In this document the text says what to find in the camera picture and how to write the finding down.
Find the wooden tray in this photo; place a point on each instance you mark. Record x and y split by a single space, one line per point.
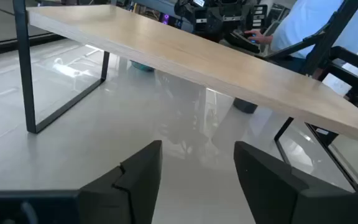
197 62

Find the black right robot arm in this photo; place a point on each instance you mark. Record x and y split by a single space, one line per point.
207 18

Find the person's hand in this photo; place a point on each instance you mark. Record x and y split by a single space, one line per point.
258 36

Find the person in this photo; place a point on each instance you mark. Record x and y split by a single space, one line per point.
306 21

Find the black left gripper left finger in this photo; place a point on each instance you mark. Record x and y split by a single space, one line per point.
129 199

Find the light blue mug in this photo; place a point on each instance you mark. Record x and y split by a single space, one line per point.
142 66

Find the backlit black keyboard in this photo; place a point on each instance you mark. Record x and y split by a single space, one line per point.
239 40

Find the computer case with purple light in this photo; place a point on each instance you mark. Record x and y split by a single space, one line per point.
166 18

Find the black aluminium table frame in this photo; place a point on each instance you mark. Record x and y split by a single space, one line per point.
346 65

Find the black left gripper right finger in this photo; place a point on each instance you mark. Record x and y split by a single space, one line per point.
275 193

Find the black cup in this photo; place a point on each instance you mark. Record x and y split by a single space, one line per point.
245 106

